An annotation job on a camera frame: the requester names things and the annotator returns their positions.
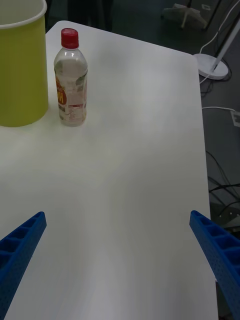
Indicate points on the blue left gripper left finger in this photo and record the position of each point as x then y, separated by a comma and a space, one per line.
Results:
17, 252

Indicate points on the white round stand base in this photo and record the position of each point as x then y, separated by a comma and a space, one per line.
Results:
212, 68

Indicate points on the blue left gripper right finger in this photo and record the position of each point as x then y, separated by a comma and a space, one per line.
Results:
222, 252

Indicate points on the white power strip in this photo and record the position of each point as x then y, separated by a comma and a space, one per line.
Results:
236, 118

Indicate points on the clear bottle with red cap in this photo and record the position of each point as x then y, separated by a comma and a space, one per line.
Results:
71, 82

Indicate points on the yellow-green plastic bin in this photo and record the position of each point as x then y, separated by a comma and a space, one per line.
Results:
22, 75

